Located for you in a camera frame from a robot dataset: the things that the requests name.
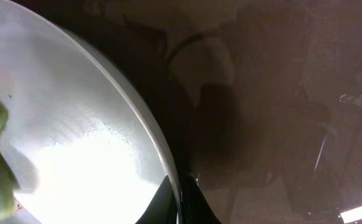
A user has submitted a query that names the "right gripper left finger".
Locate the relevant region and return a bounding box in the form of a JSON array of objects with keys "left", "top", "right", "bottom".
[{"left": 136, "top": 176, "right": 177, "bottom": 224}]

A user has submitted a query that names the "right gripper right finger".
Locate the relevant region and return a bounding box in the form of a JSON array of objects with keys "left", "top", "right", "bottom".
[{"left": 181, "top": 177, "right": 221, "bottom": 224}]

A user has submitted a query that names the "pale blue plate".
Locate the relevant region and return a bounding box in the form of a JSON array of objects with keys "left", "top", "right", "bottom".
[{"left": 0, "top": 1, "right": 183, "bottom": 223}]

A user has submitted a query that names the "brown serving tray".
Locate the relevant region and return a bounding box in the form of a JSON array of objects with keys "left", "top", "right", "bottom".
[{"left": 22, "top": 0, "right": 362, "bottom": 223}]

